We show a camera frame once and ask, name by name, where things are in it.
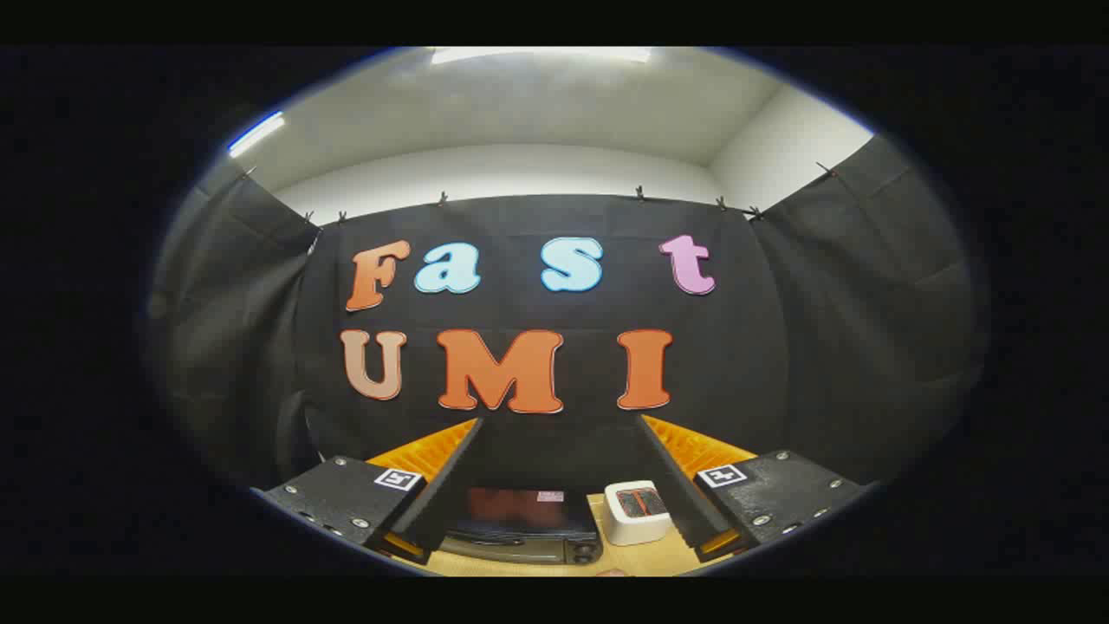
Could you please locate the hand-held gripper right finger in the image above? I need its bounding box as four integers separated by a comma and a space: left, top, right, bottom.
636, 414, 878, 563

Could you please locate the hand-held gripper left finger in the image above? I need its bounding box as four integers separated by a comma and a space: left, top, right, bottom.
251, 418, 484, 565

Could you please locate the black toaster oven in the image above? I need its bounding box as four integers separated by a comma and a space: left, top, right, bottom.
438, 485, 605, 567

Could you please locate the white pop-up toaster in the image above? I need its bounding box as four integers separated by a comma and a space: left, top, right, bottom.
603, 480, 673, 547

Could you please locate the black backdrop cloth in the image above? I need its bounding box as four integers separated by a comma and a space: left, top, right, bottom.
295, 192, 791, 495

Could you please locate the dark grey side curtain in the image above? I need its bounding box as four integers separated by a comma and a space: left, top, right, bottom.
147, 169, 320, 486
749, 134, 989, 486

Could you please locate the ceiling light panel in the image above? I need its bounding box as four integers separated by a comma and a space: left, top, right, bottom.
227, 111, 287, 159
431, 47, 652, 66

